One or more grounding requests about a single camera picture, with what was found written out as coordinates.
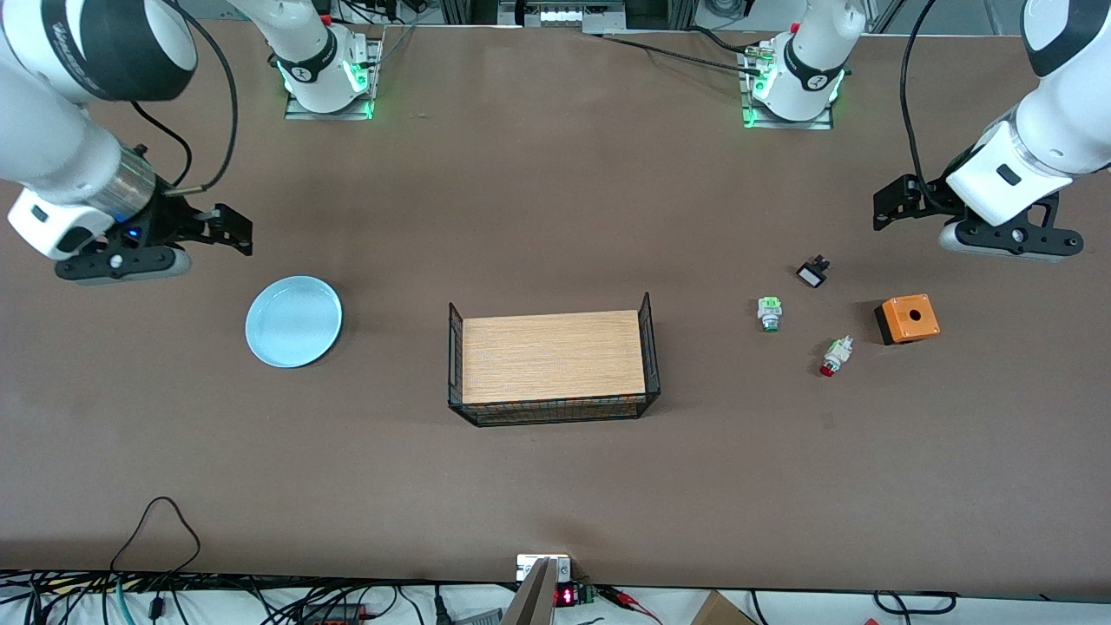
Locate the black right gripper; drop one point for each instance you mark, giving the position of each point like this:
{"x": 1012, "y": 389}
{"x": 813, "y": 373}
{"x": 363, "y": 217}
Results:
{"x": 171, "y": 224}

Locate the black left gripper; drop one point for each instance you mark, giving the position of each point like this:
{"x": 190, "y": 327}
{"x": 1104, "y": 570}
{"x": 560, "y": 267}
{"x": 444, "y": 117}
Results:
{"x": 936, "y": 197}

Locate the light blue round plate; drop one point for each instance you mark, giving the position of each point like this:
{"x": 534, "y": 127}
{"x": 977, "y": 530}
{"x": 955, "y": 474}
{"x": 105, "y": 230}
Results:
{"x": 293, "y": 321}

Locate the red push button switch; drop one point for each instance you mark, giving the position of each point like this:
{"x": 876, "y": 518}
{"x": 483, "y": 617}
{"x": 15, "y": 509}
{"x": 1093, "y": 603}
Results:
{"x": 836, "y": 357}

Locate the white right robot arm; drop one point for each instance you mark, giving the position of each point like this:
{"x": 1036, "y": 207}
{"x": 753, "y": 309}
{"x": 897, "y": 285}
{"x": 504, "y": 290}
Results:
{"x": 52, "y": 130}

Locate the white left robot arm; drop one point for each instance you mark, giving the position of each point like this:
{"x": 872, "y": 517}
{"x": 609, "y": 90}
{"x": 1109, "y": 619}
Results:
{"x": 1059, "y": 130}

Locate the orange black electronic device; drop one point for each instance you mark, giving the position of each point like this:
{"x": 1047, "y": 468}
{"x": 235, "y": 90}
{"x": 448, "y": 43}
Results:
{"x": 334, "y": 614}

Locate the brown cardboard box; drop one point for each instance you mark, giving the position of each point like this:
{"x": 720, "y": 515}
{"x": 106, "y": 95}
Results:
{"x": 720, "y": 610}

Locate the aluminium profile bar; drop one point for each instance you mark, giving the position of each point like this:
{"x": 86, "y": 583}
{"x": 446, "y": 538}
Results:
{"x": 534, "y": 599}

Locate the red clip test leads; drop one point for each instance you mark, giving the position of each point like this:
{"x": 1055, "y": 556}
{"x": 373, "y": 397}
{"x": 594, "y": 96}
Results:
{"x": 629, "y": 599}

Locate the red digit display module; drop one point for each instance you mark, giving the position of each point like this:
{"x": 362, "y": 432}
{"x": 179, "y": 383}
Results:
{"x": 568, "y": 595}

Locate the black switch with white face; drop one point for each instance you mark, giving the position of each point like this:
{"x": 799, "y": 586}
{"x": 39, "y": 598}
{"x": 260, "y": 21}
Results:
{"x": 812, "y": 274}

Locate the orange button enclosure box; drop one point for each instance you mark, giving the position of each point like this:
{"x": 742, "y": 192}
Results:
{"x": 910, "y": 318}

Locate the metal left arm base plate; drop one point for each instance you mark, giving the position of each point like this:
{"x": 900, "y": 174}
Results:
{"x": 794, "y": 124}

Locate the green push button switch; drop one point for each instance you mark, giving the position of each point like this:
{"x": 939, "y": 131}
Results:
{"x": 770, "y": 312}

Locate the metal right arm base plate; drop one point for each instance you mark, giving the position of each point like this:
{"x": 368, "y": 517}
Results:
{"x": 375, "y": 69}

